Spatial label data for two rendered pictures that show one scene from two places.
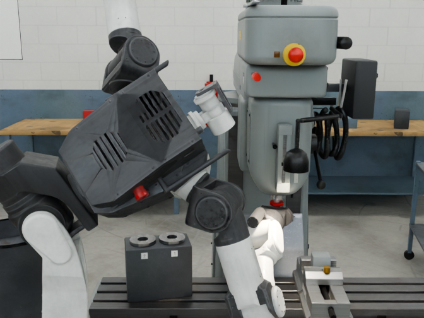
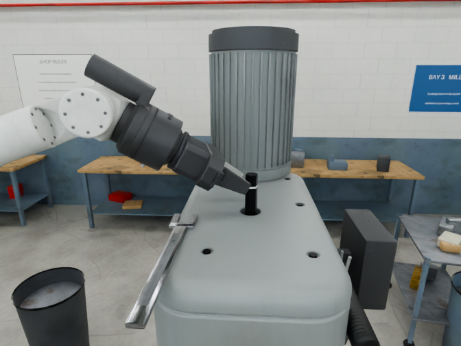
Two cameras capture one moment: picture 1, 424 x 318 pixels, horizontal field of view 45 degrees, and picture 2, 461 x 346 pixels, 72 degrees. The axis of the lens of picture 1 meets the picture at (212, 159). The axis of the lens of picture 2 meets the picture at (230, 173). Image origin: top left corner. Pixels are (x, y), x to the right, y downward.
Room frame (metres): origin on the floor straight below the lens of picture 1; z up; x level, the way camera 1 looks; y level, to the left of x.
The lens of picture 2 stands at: (1.13, -0.22, 2.12)
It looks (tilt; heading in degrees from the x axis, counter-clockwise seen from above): 18 degrees down; 4
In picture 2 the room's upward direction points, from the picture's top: straight up
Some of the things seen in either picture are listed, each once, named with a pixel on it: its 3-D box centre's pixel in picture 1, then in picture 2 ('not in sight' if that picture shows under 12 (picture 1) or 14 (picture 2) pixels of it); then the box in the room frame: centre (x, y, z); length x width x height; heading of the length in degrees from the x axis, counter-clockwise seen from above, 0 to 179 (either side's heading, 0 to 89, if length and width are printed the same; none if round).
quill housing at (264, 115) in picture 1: (279, 142); not in sight; (1.65, -0.22, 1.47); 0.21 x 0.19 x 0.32; 90
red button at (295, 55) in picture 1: (295, 55); not in sight; (1.39, -0.22, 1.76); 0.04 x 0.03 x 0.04; 90
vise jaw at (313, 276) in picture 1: (322, 276); not in sight; (1.59, -0.38, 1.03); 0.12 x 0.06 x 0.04; 88
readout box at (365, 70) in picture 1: (358, 87); (365, 255); (1.94, -0.55, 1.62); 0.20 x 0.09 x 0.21; 0
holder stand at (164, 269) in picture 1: (158, 264); not in sight; (1.64, 0.18, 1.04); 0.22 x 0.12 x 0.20; 102
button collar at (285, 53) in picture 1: (294, 54); not in sight; (1.41, -0.22, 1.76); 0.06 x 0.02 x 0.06; 90
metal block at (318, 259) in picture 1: (320, 262); not in sight; (1.64, -0.38, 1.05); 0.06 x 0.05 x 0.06; 88
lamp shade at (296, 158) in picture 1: (296, 159); not in sight; (1.41, -0.24, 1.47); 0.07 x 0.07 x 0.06
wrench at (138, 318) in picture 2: (252, 4); (167, 255); (1.48, -0.11, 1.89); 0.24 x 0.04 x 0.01; 0
